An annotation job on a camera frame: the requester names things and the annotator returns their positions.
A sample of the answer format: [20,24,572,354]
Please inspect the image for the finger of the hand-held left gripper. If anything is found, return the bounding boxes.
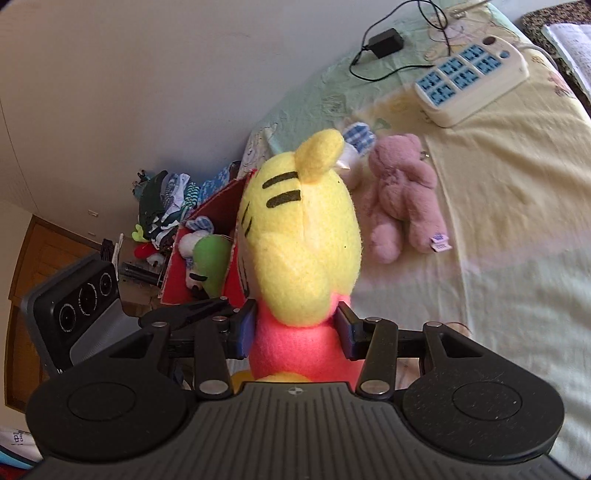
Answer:
[137,296,230,330]

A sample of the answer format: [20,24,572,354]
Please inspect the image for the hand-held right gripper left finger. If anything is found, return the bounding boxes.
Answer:
[108,300,257,400]

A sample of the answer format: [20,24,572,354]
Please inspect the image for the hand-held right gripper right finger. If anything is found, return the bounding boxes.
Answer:
[335,305,490,398]

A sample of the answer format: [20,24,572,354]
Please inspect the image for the green plush toy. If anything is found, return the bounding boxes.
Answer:
[191,234,232,298]

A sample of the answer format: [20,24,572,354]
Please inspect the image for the yellow tiger plush toy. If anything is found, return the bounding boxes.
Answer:
[231,129,365,384]

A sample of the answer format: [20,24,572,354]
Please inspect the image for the red cardboard box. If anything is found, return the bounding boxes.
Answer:
[159,168,259,310]

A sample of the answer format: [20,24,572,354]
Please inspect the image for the pink bear plush toy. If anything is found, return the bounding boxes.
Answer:
[367,134,451,264]

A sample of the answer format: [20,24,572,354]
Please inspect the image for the pale pink bunny plush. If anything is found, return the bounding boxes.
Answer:
[335,121,377,190]

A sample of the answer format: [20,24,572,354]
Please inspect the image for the brown wooden cabinet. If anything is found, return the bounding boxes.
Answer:
[7,215,100,411]

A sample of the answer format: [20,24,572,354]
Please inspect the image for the pile of clothes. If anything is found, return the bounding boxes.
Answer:
[131,171,232,273]

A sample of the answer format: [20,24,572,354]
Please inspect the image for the white printed cloth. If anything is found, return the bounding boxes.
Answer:
[0,425,42,469]

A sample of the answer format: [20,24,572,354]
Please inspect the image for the white power strip blue sockets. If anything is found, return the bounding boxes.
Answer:
[413,34,529,127]

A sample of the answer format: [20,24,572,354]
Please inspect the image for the dark patterned cloth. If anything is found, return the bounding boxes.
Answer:
[519,11,591,112]

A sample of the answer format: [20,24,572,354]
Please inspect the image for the stack of printed papers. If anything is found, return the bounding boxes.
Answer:
[542,23,591,93]

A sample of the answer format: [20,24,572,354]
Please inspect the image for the black power adapter with cable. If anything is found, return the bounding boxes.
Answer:
[348,0,458,84]

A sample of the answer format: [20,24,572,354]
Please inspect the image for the grey cable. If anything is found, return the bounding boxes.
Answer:
[450,0,561,63]

